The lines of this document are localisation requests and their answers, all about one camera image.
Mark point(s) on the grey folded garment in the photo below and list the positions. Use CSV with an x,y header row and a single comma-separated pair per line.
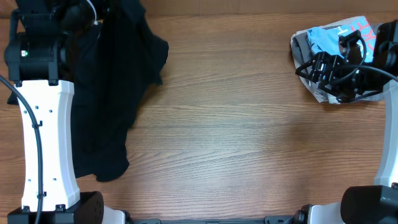
x,y
301,50

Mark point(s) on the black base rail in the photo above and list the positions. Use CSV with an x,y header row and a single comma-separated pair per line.
x,y
278,219

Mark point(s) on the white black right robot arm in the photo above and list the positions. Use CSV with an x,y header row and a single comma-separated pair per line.
x,y
376,203

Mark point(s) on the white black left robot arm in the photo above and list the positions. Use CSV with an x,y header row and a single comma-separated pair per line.
x,y
46,124

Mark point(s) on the light blue printed t-shirt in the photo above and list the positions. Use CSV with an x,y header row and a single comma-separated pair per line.
x,y
326,40

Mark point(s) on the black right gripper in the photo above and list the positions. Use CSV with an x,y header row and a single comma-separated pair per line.
x,y
333,62

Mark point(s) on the black polo shirt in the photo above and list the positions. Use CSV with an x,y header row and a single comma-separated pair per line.
x,y
108,52

